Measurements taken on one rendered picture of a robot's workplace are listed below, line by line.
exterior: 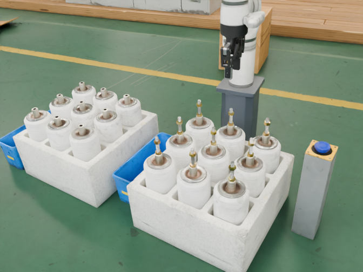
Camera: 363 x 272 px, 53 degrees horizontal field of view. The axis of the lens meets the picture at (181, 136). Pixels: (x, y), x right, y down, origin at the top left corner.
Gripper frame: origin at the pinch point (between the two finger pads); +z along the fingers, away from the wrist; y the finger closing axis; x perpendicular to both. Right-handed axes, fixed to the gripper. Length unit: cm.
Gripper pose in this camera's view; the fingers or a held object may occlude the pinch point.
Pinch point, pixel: (232, 69)
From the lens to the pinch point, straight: 108.0
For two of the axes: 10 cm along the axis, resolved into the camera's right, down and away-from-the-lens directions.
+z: 0.5, 8.2, 5.7
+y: -4.5, 5.3, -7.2
